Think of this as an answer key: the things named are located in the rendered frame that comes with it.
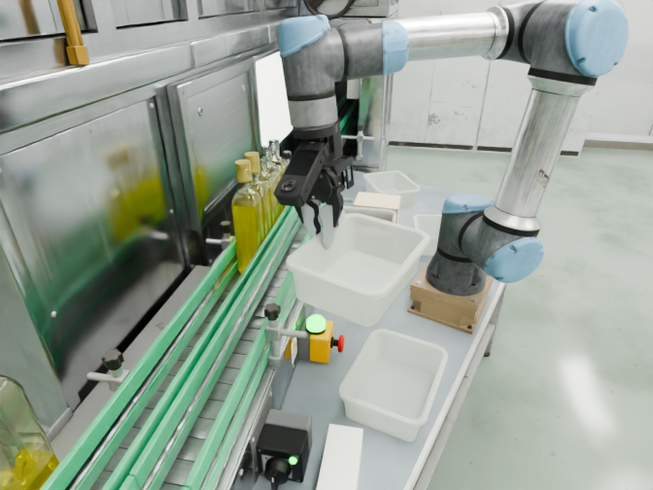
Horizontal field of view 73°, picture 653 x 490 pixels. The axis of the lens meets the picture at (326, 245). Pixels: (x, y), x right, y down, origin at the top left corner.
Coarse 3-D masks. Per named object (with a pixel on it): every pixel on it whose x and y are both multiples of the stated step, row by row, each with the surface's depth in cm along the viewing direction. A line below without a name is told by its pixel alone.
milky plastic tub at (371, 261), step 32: (352, 224) 84; (384, 224) 81; (320, 256) 77; (352, 256) 84; (384, 256) 83; (416, 256) 71; (320, 288) 68; (352, 288) 63; (384, 288) 63; (352, 320) 68
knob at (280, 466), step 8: (272, 464) 73; (280, 464) 73; (288, 464) 74; (264, 472) 73; (272, 472) 72; (280, 472) 72; (288, 472) 73; (272, 480) 71; (280, 480) 73; (272, 488) 73
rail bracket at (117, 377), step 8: (112, 352) 68; (120, 352) 68; (104, 360) 67; (112, 360) 67; (120, 360) 68; (112, 368) 68; (120, 368) 69; (88, 376) 70; (96, 376) 70; (104, 376) 70; (112, 376) 69; (120, 376) 69; (112, 384) 69; (120, 384) 69
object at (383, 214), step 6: (348, 210) 154; (354, 210) 153; (360, 210) 153; (366, 210) 152; (372, 210) 152; (378, 210) 151; (384, 210) 151; (390, 210) 151; (372, 216) 153; (378, 216) 152; (384, 216) 152; (390, 216) 151
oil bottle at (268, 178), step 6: (264, 174) 110; (270, 174) 112; (264, 180) 110; (270, 180) 111; (270, 186) 111; (270, 192) 111; (270, 198) 112; (276, 198) 116; (270, 204) 113; (276, 204) 117; (270, 210) 113; (276, 210) 117; (270, 216) 114; (276, 216) 118
